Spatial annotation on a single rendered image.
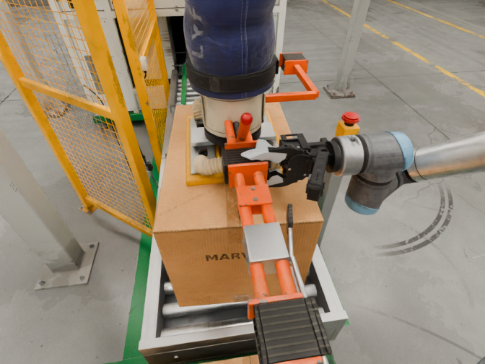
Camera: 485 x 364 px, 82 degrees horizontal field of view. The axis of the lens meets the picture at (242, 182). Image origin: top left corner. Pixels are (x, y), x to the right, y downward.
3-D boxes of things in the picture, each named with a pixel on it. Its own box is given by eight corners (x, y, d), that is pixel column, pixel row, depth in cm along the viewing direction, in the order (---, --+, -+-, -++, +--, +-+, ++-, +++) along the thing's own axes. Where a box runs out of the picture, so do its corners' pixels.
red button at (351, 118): (337, 120, 115) (339, 111, 113) (353, 118, 116) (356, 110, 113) (344, 129, 110) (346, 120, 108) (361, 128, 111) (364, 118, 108)
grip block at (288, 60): (278, 66, 108) (279, 53, 105) (299, 65, 109) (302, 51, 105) (283, 75, 102) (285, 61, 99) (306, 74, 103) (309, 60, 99)
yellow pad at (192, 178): (186, 120, 99) (185, 107, 96) (215, 118, 100) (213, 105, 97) (186, 187, 74) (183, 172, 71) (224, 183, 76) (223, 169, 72)
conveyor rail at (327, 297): (241, 85, 279) (241, 66, 266) (246, 84, 279) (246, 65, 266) (320, 333, 111) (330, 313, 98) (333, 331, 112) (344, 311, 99)
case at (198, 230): (189, 181, 135) (175, 105, 107) (271, 177, 137) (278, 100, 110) (179, 308, 91) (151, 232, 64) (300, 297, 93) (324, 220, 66)
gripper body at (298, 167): (274, 160, 68) (322, 156, 69) (283, 184, 62) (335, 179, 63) (277, 133, 63) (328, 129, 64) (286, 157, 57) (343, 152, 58)
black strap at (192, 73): (187, 60, 80) (185, 45, 77) (267, 56, 82) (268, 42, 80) (187, 97, 64) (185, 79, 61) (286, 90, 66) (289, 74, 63)
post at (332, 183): (302, 255, 184) (338, 120, 115) (312, 253, 184) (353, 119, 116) (305, 264, 179) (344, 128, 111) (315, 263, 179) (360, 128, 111)
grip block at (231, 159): (221, 163, 66) (220, 142, 62) (263, 159, 67) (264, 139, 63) (225, 188, 60) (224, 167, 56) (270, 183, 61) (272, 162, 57)
